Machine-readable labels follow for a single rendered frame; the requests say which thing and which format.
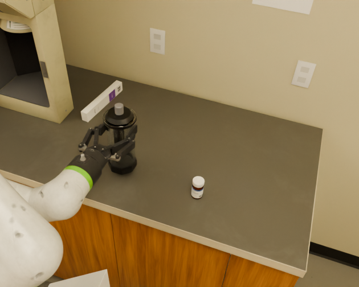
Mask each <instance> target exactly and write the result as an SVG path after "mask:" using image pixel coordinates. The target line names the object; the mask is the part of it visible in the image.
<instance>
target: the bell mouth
mask: <svg viewBox="0 0 359 287"><path fill-rule="evenodd" d="M0 28H1V29H3V30H5V31H8V32H13V33H27V32H32V30H31V28H30V27H29V26H28V25H26V24H22V23H18V22H13V21H10V20H5V19H1V18H0Z"/></svg>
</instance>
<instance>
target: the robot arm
mask: <svg viewBox="0 0 359 287"><path fill-rule="evenodd" d="M106 129H107V128H106V125H105V124H104V123H103V124H100V125H99V126H95V129H92V128H89V129H88V131H87V133H86V135H85V137H84V139H83V141H82V142H81V143H80V144H79V145H78V146H79V152H83V153H82V154H79V155H77V156H76V157H75V158H74V159H73V160H72V161H71V162H70V163H69V164H68V165H67V167H66V168H65V169H64V170H63V171H62V172H61V173H60V174H59V175H58V176H57V177H56V178H54V179H53V180H51V181H49V182H48V183H46V184H44V185H42V186H39V187H36V188H32V187H29V186H25V185H23V184H20V183H17V182H14V181H11V180H9V179H6V178H4V177H3V176H2V174H1V173H0V287H37V286H39V285H40V284H42V283H43V282H45V281H46V280H48V279H49V278H50V277H51V276H52V275H53V274H54V273H55V272H56V270H57V269H58V267H59V265H60V263H61V261H62V257H63V242H62V238H61V237H60V235H59V233H58V231H57V230H56V229H55V228H54V227H53V226H52V225H51V224H50V223H49V222H54V221H60V220H67V219H69V218H71V217H73V216H74V215H75V214H76V213H77V212H78V211H79V210H80V208H81V205H82V203H83V200H84V198H85V197H86V195H87V194H88V192H89V191H90V189H91V188H92V187H93V185H94V184H95V183H96V182H97V180H98V179H99V178H100V177H101V173H102V169H103V168H104V166H105V165H106V163H107V162H108V161H110V160H114V161H116V163H119V162H120V160H121V159H122V158H123V157H124V156H125V155H127V154H128V153H129V152H130V151H131V150H133V149H134V148H135V140H134V139H135V135H136V133H137V125H135V126H134V127H133V128H132V129H131V130H130V132H129V133H128V134H127V135H126V139H124V140H122V141H120V142H118V143H116V144H113V145H109V146H103V145H101V144H98V143H99V135H100V136H101V135H102V134H103V133H104V132H105V131H106ZM93 135H94V141H93V146H90V147H87V146H88V144H89V142H90V140H91V138H92V136H93ZM117 151H118V152H117ZM116 152H117V153H116ZM114 153H115V155H114Z"/></svg>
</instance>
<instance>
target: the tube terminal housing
mask: <svg viewBox="0 0 359 287"><path fill-rule="evenodd" d="M31 1H32V6H33V10H34V14H35V16H34V17H33V18H31V19H28V18H23V17H19V16H15V15H11V14H6V13H1V12H0V18H1V19H5V20H8V21H13V22H18V23H22V24H26V25H28V26H29V27H30V28H31V30H32V34H33V37H34V42H35V46H36V51H37V54H38V58H39V63H40V61H42V62H45V64H46V68H47V73H48V78H45V77H43V80H44V84H45V87H46V91H47V96H48V100H49V103H50V107H49V108H46V107H43V106H40V105H36V104H32V103H29V102H25V101H22V100H18V99H14V98H11V97H7V96H4V95H0V106H1V107H4V108H7V109H11V110H15V111H17V112H21V113H25V114H29V115H31V116H35V117H39V118H42V119H45V120H49V121H52V122H56V123H59V124H60V123H61V122H62V121H63V120H64V119H65V118H66V117H67V116H68V115H69V113H70V112H71V111H72V110H73V109H74V105H73V101H72V96H71V90H70V84H69V80H68V74H67V68H66V63H65V58H64V53H63V47H62V41H61V37H60V31H59V25H58V19H57V16H56V10H55V4H54V0H31ZM40 67H41V65H40ZM41 70H42V68H41Z"/></svg>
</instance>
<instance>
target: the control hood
mask: <svg viewBox="0 0 359 287"><path fill-rule="evenodd" d="M0 11H2V12H3V13H6V14H11V15H15V16H19V17H23V18H28V19H31V18H33V17H34V16H35V14H34V10H33V6H32V1H31V0H0Z"/></svg>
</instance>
